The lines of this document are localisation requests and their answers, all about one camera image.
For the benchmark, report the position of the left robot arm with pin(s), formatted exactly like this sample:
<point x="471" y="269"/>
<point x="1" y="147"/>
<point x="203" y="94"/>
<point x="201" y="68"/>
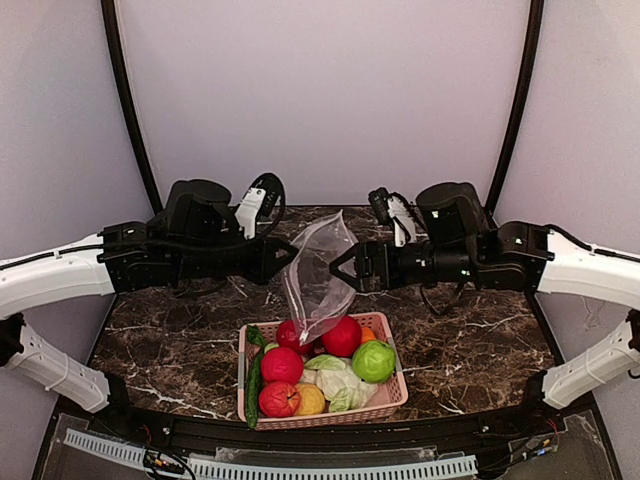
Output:
<point x="198" y="235"/>

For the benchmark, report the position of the pale green cabbage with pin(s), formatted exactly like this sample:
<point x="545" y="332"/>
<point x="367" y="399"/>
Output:
<point x="338" y="382"/>

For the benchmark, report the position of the green cucumber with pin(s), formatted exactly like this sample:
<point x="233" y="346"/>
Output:
<point x="253" y="383"/>

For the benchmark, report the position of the red fruit middle left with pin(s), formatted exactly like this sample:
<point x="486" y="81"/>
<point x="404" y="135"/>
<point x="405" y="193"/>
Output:
<point x="282" y="364"/>

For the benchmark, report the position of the black left frame post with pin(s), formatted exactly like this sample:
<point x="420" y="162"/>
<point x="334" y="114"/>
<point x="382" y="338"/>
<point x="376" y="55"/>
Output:
<point x="127" y="105"/>

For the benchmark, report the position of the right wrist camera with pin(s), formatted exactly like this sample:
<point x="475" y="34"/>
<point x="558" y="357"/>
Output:
<point x="393" y="210"/>

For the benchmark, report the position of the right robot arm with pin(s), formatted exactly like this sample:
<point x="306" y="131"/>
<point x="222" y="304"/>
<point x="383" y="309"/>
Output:
<point x="462" y="246"/>

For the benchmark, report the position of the red apple front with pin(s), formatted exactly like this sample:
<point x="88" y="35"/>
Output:
<point x="279" y="399"/>

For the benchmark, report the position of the green apple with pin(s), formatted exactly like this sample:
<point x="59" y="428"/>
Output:
<point x="374" y="361"/>

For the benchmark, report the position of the clear zip top bag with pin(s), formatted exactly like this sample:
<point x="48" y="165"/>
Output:
<point x="316" y="298"/>

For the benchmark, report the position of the yellow fruit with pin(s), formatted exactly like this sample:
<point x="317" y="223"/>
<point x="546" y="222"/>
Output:
<point x="312" y="400"/>

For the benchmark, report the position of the red ball fruit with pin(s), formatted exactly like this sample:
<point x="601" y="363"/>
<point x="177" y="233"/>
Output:
<point x="344" y="338"/>

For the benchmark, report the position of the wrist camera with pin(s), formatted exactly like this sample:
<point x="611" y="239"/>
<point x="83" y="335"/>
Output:
<point x="265" y="193"/>
<point x="393" y="210"/>

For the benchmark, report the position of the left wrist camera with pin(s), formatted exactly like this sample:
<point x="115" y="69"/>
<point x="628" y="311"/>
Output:
<point x="265" y="193"/>

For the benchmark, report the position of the white cable duct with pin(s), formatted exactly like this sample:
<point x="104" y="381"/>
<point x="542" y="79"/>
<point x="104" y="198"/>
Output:
<point x="251" y="464"/>

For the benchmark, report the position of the red fruit back left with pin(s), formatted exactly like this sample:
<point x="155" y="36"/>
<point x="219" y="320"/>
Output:
<point x="286" y="337"/>

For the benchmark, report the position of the black right frame post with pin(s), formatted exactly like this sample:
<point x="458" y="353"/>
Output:
<point x="525" y="73"/>

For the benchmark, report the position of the black front rail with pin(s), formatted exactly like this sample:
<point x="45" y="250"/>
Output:
<point x="490" y="432"/>

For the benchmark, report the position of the orange fruit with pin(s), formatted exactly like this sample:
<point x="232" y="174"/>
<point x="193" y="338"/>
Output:
<point x="367" y="334"/>

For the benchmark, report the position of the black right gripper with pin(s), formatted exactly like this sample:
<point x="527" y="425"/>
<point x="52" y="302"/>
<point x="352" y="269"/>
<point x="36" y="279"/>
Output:
<point x="367" y="266"/>

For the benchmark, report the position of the black frame post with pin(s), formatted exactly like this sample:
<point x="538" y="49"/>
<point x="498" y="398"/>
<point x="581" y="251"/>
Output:
<point x="127" y="105"/>
<point x="525" y="73"/>

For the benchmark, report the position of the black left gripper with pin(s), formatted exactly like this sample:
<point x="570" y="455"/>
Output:
<point x="255" y="261"/>

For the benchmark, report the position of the pink plastic basket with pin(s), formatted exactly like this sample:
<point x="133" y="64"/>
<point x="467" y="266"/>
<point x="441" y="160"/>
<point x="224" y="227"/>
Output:
<point x="389" y="397"/>

